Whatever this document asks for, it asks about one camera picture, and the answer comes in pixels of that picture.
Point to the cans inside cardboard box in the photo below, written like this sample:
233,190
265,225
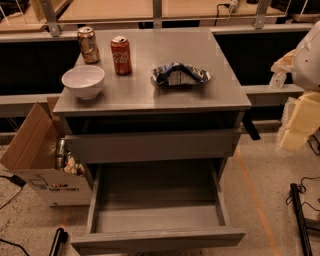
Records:
65,160

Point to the gold patterned can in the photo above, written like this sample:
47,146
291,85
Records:
88,44

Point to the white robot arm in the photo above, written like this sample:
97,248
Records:
303,63

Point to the open cardboard box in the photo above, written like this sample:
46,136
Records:
31,157

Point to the black stand on floor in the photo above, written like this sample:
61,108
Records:
304,224

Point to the clear sanitizer pump bottle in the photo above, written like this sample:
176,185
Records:
277,80

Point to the red cola can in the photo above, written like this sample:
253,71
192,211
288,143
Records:
120,49

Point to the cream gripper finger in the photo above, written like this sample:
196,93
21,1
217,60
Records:
300,120
284,64

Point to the grey drawer cabinet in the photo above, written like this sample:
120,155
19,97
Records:
135,103

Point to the open grey drawer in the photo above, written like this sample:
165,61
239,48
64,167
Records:
156,206

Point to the closed grey upper drawer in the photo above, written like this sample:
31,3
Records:
153,146

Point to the black handle bottom left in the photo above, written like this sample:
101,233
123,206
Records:
61,237

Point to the white ceramic bowl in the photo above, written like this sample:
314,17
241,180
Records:
84,81

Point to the blue chip bag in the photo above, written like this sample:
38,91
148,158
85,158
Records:
178,74

